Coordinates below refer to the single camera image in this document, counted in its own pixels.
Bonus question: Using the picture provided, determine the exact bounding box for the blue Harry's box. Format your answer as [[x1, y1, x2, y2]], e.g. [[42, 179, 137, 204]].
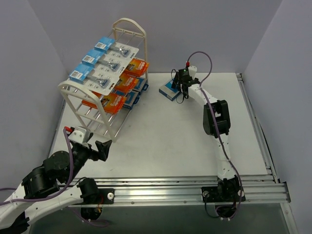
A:
[[115, 90, 140, 110], [158, 80, 181, 101], [133, 77, 149, 95]]

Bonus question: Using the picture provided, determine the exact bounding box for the orange Gillette Fusion box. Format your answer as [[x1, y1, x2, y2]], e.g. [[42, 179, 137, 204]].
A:
[[124, 58, 149, 77]]

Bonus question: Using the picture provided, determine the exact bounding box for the blue Gillette razor blister pack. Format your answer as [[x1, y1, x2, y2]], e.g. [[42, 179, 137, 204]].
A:
[[94, 37, 139, 59]]

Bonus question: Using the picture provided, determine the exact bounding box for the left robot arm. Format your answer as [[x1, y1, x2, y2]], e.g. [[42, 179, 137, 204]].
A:
[[0, 127, 115, 234]]

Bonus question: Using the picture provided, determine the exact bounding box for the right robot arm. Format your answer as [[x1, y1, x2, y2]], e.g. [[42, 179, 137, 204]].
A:
[[172, 67, 243, 201]]

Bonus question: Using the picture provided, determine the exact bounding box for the cream metal-rod shelf rack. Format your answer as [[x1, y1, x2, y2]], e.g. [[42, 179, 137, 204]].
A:
[[58, 18, 149, 141]]

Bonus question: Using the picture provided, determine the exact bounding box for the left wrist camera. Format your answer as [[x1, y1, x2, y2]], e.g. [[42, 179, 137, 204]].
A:
[[64, 126, 90, 148]]

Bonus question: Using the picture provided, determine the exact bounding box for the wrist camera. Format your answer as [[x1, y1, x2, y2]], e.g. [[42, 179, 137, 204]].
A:
[[186, 61, 197, 79], [64, 126, 90, 148]]

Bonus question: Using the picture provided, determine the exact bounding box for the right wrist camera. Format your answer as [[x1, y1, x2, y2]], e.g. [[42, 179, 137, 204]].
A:
[[186, 61, 197, 79]]

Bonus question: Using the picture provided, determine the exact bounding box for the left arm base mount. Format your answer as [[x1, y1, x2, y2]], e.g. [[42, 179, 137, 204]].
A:
[[81, 188, 115, 205]]

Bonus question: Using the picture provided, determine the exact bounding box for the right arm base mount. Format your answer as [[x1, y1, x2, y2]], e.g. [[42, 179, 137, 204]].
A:
[[201, 186, 240, 203]]

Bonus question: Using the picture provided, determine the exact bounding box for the aluminium rail frame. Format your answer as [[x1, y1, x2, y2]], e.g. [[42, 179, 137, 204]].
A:
[[78, 73, 290, 206]]

